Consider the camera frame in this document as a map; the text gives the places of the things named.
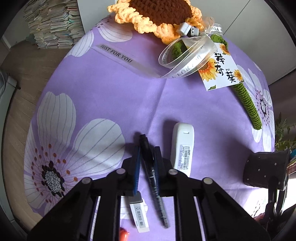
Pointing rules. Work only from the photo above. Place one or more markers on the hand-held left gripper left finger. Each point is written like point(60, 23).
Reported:
point(137, 172)

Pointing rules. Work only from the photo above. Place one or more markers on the white eraser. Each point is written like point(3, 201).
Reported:
point(138, 210)

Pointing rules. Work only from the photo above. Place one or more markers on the sunflower gift tag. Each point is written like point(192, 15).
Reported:
point(222, 69)

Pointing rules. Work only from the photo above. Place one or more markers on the crochet sunflower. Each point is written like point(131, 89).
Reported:
point(159, 11)

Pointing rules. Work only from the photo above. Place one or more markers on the black pen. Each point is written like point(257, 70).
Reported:
point(150, 169)

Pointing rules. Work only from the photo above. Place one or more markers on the white cube beads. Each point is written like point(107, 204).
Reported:
point(186, 29)

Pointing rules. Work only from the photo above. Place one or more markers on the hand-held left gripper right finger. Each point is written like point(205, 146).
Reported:
point(157, 172)

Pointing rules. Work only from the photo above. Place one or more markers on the small orange object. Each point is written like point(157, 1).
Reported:
point(124, 235)

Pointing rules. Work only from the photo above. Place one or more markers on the stack of books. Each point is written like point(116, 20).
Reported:
point(53, 20)

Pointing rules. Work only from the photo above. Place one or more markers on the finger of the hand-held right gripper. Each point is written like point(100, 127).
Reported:
point(275, 194)

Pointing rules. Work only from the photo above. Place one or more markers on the green potted plant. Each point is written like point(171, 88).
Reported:
point(285, 135)

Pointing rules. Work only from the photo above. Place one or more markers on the grey clay pen holder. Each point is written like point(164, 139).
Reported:
point(263, 169)

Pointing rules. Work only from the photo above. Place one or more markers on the grey sofa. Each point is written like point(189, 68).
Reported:
point(7, 85)

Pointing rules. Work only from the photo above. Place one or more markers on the clear printed ribbon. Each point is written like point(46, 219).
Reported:
point(185, 62)

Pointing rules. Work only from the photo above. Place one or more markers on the purple floral tablecloth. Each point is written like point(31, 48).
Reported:
point(104, 92)

